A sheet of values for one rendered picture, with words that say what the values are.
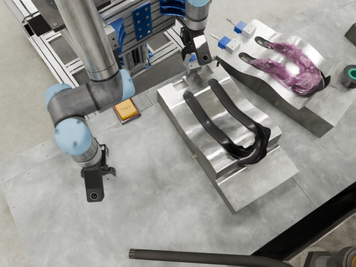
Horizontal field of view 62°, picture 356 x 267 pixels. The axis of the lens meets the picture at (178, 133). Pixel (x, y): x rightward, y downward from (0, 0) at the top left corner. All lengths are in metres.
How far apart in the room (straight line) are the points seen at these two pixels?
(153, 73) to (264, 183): 1.16
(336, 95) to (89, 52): 0.85
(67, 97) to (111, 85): 0.11
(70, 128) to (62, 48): 1.51
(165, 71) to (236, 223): 1.20
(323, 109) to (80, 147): 0.81
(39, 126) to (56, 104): 1.41
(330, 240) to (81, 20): 0.99
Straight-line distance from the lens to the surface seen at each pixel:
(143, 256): 0.97
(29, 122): 2.22
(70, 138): 0.70
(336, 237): 1.16
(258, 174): 1.02
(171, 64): 1.98
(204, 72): 1.16
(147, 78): 1.93
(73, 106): 0.76
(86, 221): 1.05
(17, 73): 2.46
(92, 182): 0.86
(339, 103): 1.18
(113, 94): 0.76
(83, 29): 0.69
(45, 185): 1.12
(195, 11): 0.97
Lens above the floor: 1.81
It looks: 67 degrees down
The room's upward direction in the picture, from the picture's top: 2 degrees clockwise
